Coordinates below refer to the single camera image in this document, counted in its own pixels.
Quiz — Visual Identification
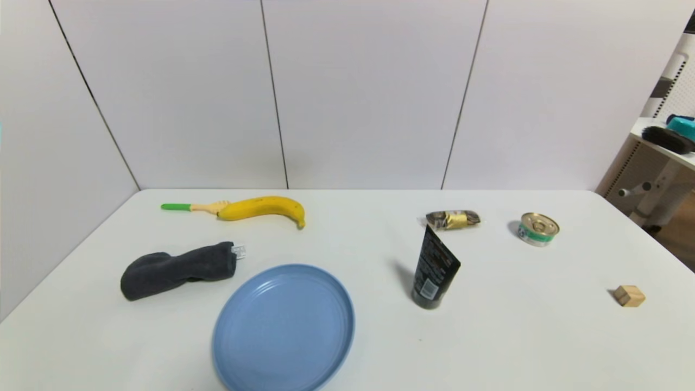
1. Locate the yellow banana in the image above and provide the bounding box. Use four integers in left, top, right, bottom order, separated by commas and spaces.
217, 196, 306, 230

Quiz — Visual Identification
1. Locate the blue round plate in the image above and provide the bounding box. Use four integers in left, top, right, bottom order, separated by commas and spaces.
211, 264, 356, 391

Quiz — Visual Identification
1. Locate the teal plastic object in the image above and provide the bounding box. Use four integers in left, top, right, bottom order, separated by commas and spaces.
667, 113, 695, 142

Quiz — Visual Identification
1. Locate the black squeeze tube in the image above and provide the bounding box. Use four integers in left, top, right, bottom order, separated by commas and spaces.
411, 224, 462, 311

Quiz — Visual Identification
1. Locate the wrapped snack bar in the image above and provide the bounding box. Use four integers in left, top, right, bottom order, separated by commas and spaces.
425, 210, 482, 231

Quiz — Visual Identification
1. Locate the dark grey rolled sock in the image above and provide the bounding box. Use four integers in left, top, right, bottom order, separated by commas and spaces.
120, 242, 247, 301

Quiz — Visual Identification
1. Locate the small tin can green label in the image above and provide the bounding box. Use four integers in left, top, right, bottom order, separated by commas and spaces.
517, 212, 560, 248

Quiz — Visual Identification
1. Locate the small wooden cube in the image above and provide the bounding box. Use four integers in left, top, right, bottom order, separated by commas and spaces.
614, 285, 646, 308

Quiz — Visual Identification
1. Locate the white side desk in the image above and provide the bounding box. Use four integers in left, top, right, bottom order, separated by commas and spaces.
596, 117, 695, 231

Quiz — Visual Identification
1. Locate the black bristle brush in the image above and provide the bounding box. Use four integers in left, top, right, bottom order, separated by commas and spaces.
641, 125, 695, 155

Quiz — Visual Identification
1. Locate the white perforated pegboard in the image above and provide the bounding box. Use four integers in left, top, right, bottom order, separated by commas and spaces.
641, 11, 695, 123

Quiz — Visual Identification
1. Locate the wooden fork green handle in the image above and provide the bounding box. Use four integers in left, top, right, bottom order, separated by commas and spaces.
161, 200, 231, 216

